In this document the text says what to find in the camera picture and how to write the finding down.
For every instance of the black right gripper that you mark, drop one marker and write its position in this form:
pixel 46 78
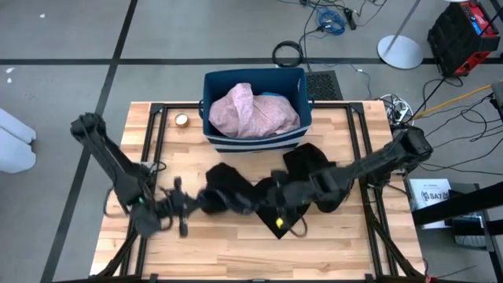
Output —
pixel 326 186

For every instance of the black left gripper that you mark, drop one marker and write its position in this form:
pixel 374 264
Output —
pixel 177 205

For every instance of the black knit garment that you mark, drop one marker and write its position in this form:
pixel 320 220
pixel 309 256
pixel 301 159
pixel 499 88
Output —
pixel 232 184

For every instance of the pink woven shirt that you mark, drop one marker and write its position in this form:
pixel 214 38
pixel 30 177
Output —
pixel 255 118

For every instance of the bright blue fleece garment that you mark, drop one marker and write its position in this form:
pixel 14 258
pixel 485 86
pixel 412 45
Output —
pixel 271 94

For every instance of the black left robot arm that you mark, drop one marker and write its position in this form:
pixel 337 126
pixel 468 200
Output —
pixel 114 165

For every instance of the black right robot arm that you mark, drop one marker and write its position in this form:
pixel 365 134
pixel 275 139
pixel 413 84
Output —
pixel 393 155

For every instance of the yellow tag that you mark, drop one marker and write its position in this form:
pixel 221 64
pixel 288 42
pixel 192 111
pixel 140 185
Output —
pixel 279 223

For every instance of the black perforated floor mat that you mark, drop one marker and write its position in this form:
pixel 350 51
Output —
pixel 322 86

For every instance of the white printed cardboard box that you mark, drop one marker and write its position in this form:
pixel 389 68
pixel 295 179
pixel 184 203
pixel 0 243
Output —
pixel 432 192

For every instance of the blue white-striped fabric bin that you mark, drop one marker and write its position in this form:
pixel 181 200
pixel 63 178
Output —
pixel 275 76

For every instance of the black metal stand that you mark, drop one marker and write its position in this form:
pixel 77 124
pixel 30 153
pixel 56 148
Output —
pixel 456 206

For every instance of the yellow wooden stick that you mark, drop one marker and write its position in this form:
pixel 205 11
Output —
pixel 452 101

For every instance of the white round lamp stand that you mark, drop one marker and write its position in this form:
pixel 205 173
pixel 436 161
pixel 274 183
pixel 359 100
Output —
pixel 401 53

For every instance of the white rounded object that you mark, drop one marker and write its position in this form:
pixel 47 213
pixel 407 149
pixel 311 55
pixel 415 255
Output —
pixel 15 153

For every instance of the black power strip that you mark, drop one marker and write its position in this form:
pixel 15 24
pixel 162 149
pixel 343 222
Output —
pixel 349 17

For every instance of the black red tool case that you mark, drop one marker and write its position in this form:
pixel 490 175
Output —
pixel 452 39

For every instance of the black metal table frame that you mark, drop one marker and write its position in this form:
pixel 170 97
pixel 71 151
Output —
pixel 173 105

